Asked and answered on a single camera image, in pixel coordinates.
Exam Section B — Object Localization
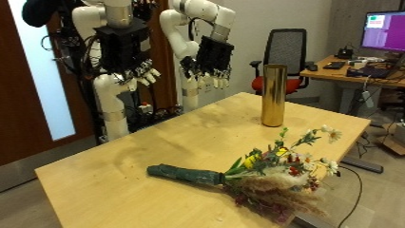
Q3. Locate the flower bouquet with green wrap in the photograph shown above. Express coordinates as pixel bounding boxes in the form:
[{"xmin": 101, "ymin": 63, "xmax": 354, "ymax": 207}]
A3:
[{"xmin": 145, "ymin": 123, "xmax": 344, "ymax": 224}]

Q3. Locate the tall gold cylinder vase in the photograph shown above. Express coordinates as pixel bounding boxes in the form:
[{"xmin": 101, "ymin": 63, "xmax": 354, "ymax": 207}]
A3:
[{"xmin": 260, "ymin": 64, "xmax": 289, "ymax": 128}]

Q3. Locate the black mesh office chair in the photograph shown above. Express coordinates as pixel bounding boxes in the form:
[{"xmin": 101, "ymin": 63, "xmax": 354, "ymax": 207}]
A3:
[{"xmin": 249, "ymin": 28, "xmax": 317, "ymax": 96}]

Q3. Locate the control box with red button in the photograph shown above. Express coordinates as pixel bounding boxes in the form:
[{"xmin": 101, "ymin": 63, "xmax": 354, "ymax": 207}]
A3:
[{"xmin": 139, "ymin": 102, "xmax": 155, "ymax": 115}]

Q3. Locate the brown door with glass panel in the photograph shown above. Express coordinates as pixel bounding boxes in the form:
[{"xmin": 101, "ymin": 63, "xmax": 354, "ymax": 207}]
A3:
[{"xmin": 0, "ymin": 0, "xmax": 99, "ymax": 166}]

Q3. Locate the wooden office desk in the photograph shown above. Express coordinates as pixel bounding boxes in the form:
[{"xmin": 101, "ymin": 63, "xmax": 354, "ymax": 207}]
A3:
[{"xmin": 300, "ymin": 55, "xmax": 405, "ymax": 116}]

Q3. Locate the black desk phone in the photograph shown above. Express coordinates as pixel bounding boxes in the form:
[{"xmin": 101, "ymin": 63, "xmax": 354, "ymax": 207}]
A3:
[{"xmin": 335, "ymin": 46, "xmax": 354, "ymax": 60}]

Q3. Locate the white power adapter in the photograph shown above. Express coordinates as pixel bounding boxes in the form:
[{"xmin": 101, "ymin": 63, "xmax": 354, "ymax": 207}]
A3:
[{"xmin": 361, "ymin": 89, "xmax": 376, "ymax": 109}]

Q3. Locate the computer monitor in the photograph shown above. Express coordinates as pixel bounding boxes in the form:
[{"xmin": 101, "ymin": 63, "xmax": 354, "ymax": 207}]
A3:
[{"xmin": 360, "ymin": 9, "xmax": 405, "ymax": 53}]

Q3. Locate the grey metal table foot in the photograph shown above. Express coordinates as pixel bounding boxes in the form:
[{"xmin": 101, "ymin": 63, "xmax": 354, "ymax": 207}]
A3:
[
  {"xmin": 291, "ymin": 211, "xmax": 337, "ymax": 228},
  {"xmin": 341, "ymin": 156, "xmax": 385, "ymax": 175}
]

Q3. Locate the cardboard box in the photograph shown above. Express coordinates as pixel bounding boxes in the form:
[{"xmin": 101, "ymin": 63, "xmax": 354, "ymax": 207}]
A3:
[{"xmin": 376, "ymin": 123, "xmax": 405, "ymax": 156}]

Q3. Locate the black floor cable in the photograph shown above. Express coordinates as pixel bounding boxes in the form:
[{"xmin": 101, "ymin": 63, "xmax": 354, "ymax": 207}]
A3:
[{"xmin": 335, "ymin": 164, "xmax": 365, "ymax": 228}]

